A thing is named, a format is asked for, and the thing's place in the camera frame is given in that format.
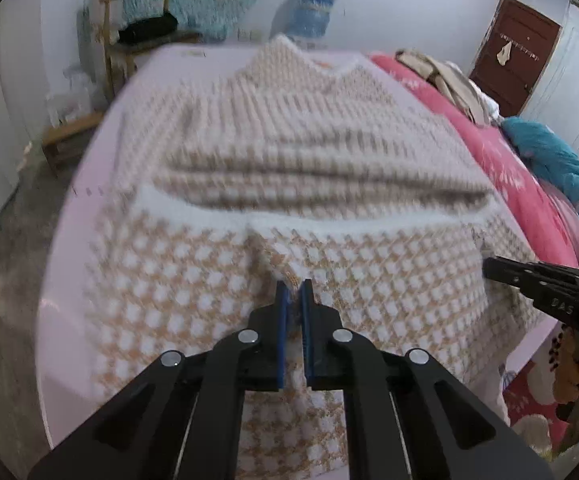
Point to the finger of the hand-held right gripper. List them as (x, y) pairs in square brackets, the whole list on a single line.
[(507, 276), (534, 267)]

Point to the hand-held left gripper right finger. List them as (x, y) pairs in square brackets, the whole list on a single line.
[(327, 360)]

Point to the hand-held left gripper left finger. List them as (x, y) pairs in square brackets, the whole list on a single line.
[(249, 360)]

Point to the beige white houndstooth coat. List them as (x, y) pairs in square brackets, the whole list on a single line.
[(294, 185)]

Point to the beige clothes pile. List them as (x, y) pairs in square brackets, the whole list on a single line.
[(444, 80)]

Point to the pink floral blanket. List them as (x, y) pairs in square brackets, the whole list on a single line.
[(509, 170)]

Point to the brown wooden door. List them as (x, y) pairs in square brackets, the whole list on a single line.
[(519, 60)]

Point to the white hanging cloth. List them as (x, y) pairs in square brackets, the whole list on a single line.
[(505, 54)]

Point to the bed with pink sheet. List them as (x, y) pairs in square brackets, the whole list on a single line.
[(84, 210)]

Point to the small wooden stool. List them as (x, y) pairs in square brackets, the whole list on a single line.
[(67, 132)]

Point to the white water dispenser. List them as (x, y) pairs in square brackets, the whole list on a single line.
[(309, 42)]

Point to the white plastic bags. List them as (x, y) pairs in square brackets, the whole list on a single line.
[(77, 97)]

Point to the wooden chair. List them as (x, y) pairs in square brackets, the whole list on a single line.
[(114, 55)]

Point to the black bag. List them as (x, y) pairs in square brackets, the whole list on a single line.
[(149, 29)]

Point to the door hook rail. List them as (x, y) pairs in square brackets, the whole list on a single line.
[(524, 49)]

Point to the wall socket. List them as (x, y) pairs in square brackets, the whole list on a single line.
[(249, 35)]

